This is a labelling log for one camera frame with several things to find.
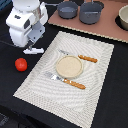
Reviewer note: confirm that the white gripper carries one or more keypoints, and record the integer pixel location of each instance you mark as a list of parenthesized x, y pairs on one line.
[(26, 26)]

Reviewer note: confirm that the white toy fish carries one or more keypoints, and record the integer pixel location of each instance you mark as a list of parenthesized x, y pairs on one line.
[(34, 51)]

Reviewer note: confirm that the red round sausage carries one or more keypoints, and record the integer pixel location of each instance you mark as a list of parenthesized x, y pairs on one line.
[(21, 64)]

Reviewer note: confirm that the grey frying pan with handle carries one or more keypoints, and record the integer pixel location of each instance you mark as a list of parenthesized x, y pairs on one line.
[(67, 9)]

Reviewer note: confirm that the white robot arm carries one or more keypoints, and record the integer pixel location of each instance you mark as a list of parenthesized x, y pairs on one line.
[(28, 6)]

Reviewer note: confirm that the round wooden plate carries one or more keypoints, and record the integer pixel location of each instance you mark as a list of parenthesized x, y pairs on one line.
[(69, 66)]

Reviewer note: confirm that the grey cooking pot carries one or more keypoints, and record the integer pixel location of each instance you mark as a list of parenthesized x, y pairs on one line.
[(90, 12)]

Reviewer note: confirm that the cream bowl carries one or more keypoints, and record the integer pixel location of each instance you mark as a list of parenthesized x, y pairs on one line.
[(123, 14)]

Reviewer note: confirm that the fork with wooden handle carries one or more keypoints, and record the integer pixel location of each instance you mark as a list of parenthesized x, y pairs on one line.
[(55, 77)]

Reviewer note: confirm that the knife with wooden handle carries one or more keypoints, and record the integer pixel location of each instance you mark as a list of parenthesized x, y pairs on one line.
[(80, 56)]

